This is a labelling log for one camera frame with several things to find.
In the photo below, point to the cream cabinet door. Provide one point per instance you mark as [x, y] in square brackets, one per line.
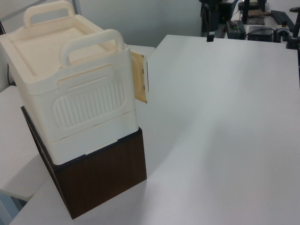
[139, 77]

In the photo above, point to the black computer case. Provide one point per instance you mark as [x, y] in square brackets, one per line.
[225, 12]

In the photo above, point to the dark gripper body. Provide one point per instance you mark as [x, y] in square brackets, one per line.
[212, 22]

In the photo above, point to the black box with green label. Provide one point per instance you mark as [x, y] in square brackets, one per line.
[237, 30]

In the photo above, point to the dark brown wooden box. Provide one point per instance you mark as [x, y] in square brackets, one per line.
[103, 178]

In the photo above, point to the black keyboard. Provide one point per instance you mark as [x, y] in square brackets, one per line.
[282, 17]

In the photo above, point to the black flat electronic device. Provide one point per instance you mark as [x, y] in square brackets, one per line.
[260, 32]

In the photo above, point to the brown flat board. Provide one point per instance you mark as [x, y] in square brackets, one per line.
[259, 13]

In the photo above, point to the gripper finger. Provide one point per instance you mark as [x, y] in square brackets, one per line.
[212, 37]
[208, 37]

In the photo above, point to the black clamp camera mount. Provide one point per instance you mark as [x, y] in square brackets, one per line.
[293, 39]

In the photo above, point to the cream plastic storage cabinet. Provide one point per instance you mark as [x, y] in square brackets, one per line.
[77, 110]

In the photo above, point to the black monitor stand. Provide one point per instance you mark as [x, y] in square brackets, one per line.
[245, 11]

